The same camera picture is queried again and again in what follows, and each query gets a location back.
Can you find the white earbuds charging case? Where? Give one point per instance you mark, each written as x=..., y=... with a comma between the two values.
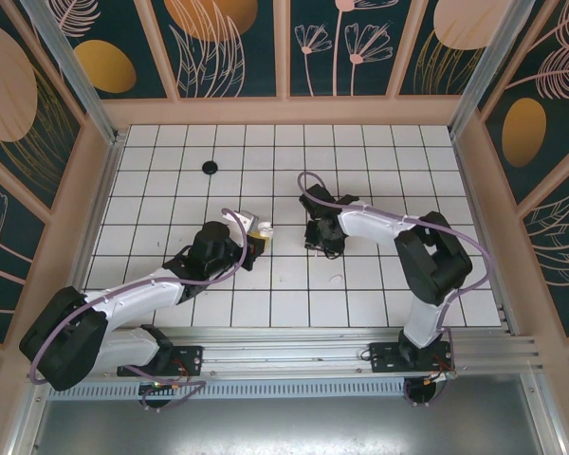
x=265, y=229

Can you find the pink flowers wall panel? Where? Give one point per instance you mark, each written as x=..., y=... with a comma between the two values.
x=322, y=71

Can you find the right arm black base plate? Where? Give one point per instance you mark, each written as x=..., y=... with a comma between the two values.
x=384, y=358

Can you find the aluminium frame bar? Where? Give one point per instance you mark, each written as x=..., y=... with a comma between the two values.
x=545, y=426
x=26, y=417

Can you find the pale disc golden stalks panel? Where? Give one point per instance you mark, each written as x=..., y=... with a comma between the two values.
x=455, y=23

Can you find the black earbuds charging case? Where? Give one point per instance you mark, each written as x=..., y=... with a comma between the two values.
x=210, y=167

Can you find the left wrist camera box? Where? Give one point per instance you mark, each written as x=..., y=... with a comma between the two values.
x=246, y=220

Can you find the large pale disc wall panel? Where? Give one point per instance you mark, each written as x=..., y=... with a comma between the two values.
x=9, y=95

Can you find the single flower outline wall panel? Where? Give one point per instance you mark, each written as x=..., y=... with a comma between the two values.
x=0, y=223

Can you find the yellow ellipse wall panel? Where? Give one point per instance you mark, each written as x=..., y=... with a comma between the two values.
x=104, y=66

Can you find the pale leaf outline wall panel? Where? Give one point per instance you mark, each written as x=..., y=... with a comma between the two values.
x=559, y=237

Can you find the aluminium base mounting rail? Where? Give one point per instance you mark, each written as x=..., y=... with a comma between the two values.
x=289, y=355

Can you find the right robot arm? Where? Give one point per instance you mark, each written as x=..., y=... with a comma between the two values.
x=374, y=227

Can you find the orange disc leaf wall panel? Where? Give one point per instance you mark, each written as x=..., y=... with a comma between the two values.
x=208, y=28

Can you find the aluminium table edge rail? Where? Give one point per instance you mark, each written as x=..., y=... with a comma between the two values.
x=99, y=208
x=471, y=189

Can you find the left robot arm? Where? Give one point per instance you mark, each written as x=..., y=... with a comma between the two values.
x=137, y=296

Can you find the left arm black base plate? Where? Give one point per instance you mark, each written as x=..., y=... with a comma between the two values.
x=189, y=358

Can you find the grey metal sheet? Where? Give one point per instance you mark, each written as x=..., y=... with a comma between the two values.
x=289, y=426

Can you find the feather and ellipse wall panel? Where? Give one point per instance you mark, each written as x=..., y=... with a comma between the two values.
x=524, y=132

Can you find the aluminium frame post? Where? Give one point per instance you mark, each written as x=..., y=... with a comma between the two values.
x=76, y=76
x=486, y=71

